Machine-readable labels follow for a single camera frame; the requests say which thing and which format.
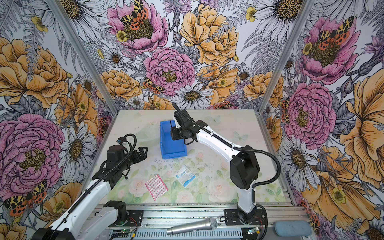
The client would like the right aluminium corner post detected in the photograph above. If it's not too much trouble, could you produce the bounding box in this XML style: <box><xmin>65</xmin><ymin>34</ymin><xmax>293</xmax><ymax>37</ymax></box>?
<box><xmin>257</xmin><ymin>0</ymin><xmax>315</xmax><ymax>115</ymax></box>

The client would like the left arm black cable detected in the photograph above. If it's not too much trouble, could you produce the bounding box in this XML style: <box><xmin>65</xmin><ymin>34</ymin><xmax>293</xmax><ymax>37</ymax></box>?
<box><xmin>47</xmin><ymin>133</ymin><xmax>138</xmax><ymax>235</ymax></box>

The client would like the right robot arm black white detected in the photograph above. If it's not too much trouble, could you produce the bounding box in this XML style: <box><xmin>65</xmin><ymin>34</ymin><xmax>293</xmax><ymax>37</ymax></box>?
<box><xmin>171</xmin><ymin>107</ymin><xmax>260</xmax><ymax>225</ymax></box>

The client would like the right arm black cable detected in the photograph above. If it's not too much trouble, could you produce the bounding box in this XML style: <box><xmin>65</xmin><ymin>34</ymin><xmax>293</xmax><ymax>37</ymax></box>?
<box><xmin>171</xmin><ymin>102</ymin><xmax>282</xmax><ymax>240</ymax></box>

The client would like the blue plastic bin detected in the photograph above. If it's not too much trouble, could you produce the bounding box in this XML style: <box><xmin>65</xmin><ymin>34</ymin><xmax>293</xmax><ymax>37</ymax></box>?
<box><xmin>160</xmin><ymin>120</ymin><xmax>187</xmax><ymax>160</ymax></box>

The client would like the left aluminium corner post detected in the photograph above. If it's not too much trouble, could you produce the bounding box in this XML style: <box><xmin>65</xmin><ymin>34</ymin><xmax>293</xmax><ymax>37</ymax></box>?
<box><xmin>47</xmin><ymin>1</ymin><xmax>119</xmax><ymax>117</ymax></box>

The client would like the blue white plastic packet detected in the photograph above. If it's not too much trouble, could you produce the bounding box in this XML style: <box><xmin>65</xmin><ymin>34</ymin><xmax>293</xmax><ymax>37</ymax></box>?
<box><xmin>175</xmin><ymin>165</ymin><xmax>197</xmax><ymax>188</ymax></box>

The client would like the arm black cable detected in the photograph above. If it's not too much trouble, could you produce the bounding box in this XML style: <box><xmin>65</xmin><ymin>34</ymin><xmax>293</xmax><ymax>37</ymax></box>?
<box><xmin>47</xmin><ymin>133</ymin><xmax>138</xmax><ymax>235</ymax></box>
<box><xmin>171</xmin><ymin>102</ymin><xmax>282</xmax><ymax>240</ymax></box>

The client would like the aluminium corner post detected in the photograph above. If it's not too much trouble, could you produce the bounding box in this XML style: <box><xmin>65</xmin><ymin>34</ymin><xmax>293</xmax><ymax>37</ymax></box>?
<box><xmin>47</xmin><ymin>1</ymin><xmax>119</xmax><ymax>117</ymax></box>
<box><xmin>257</xmin><ymin>0</ymin><xmax>315</xmax><ymax>115</ymax></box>

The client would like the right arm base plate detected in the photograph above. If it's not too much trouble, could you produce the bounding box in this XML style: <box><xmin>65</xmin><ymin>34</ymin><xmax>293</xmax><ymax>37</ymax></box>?
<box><xmin>221</xmin><ymin>208</ymin><xmax>267</xmax><ymax>226</ymax></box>

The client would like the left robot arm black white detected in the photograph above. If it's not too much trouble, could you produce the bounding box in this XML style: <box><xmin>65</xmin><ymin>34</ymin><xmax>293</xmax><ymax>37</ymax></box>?
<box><xmin>32</xmin><ymin>145</ymin><xmax>148</xmax><ymax>240</ymax></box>

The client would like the grey blue pad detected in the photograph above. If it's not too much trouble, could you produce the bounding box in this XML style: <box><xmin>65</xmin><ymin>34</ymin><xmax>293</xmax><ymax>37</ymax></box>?
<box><xmin>275</xmin><ymin>221</ymin><xmax>312</xmax><ymax>237</ymax></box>

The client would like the aluminium front rail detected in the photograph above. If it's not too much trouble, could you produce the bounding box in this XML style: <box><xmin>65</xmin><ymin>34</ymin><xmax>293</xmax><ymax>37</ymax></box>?
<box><xmin>127</xmin><ymin>202</ymin><xmax>309</xmax><ymax>230</ymax></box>

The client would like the pink dotted blister sheet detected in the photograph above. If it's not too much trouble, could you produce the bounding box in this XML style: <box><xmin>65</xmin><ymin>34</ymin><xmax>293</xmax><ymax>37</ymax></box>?
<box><xmin>145</xmin><ymin>175</ymin><xmax>169</xmax><ymax>201</ymax></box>

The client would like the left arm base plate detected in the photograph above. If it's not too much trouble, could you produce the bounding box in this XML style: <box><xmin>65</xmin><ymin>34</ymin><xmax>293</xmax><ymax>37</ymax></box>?
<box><xmin>119</xmin><ymin>210</ymin><xmax>144</xmax><ymax>227</ymax></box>

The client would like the green circuit board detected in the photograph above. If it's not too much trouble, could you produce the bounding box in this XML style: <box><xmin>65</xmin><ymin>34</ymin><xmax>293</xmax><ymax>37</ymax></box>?
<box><xmin>247</xmin><ymin>227</ymin><xmax>260</xmax><ymax>235</ymax></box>

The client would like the silver microphone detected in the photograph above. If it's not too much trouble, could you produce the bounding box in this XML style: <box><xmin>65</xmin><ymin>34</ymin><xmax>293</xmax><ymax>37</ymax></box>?
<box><xmin>167</xmin><ymin>218</ymin><xmax>218</xmax><ymax>235</ymax></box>

